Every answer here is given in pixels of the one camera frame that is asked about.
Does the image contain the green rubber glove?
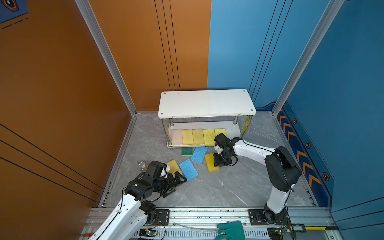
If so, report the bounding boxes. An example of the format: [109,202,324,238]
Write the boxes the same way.
[215,221,246,240]

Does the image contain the yellow foam sponge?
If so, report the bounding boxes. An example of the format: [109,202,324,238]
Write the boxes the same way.
[193,129,205,146]
[182,129,194,146]
[166,160,183,177]

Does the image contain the small circuit board right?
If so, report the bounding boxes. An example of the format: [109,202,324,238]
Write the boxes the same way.
[267,229,291,240]

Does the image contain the red handled tool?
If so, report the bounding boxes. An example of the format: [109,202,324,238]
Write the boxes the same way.
[81,233,94,238]

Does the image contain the small circuit board left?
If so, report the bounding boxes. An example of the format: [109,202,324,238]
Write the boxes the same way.
[139,229,159,239]

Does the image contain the white two-tier shelf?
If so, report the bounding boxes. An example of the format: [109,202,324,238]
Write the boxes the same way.
[158,89,257,148]

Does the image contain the yellow-green sponge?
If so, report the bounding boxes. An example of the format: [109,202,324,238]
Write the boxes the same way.
[203,129,216,146]
[214,129,227,137]

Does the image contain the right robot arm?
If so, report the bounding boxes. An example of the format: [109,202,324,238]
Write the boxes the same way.
[214,134,303,225]

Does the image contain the pale pink foam sponge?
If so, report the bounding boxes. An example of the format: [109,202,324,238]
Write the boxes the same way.
[171,129,183,146]

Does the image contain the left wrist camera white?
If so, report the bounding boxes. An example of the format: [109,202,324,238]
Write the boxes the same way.
[160,166,171,178]

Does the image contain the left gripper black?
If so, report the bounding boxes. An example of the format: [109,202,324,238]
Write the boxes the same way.
[153,170,188,197]

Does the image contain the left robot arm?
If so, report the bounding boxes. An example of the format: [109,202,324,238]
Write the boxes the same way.
[90,161,188,240]

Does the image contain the yellow foam sponge front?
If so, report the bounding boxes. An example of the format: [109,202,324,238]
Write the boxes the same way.
[182,129,194,146]

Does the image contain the green scouring sponge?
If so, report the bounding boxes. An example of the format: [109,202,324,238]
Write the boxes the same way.
[182,147,194,157]

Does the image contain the thick yellow sponge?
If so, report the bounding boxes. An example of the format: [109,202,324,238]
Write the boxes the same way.
[205,154,220,172]

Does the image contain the blue sponge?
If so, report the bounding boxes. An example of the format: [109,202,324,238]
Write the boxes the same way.
[179,160,199,181]
[191,147,208,164]

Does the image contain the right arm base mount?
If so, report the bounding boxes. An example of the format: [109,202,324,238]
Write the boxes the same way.
[248,208,291,226]

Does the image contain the small circuit board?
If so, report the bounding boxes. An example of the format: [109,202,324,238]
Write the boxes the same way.
[267,229,291,240]
[139,229,159,239]

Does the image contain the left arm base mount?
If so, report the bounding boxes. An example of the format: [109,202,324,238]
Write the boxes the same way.
[150,209,170,226]

